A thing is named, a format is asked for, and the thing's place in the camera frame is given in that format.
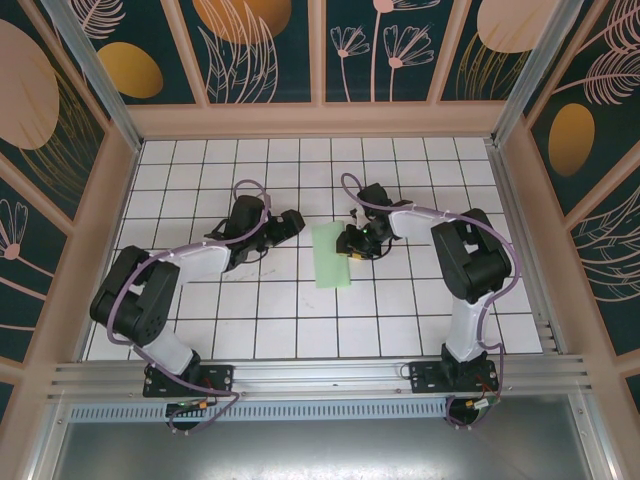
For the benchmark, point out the light green paper sheet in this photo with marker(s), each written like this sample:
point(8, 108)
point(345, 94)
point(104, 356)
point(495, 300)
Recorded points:
point(330, 265)

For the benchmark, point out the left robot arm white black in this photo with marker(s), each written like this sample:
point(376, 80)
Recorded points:
point(205, 260)

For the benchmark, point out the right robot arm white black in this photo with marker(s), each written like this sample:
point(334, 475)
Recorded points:
point(467, 325)

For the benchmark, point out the grey metal sheet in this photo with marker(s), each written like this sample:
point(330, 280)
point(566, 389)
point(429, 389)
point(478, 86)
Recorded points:
point(320, 450)

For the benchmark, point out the small green circuit board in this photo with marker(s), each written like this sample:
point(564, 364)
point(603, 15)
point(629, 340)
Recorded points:
point(192, 406)
point(479, 403)

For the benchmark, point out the long aluminium mounting rail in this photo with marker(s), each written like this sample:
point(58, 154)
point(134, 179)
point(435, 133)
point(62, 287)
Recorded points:
point(320, 375)

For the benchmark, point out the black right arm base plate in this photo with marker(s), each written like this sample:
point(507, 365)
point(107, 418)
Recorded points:
point(425, 377)

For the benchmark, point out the aluminium side rail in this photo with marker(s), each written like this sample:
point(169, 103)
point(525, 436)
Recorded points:
point(525, 250)

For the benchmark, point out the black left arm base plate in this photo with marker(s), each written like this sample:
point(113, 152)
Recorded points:
point(220, 377)

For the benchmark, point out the aluminium frame post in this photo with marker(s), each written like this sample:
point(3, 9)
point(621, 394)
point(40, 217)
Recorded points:
point(95, 75)
point(525, 75)

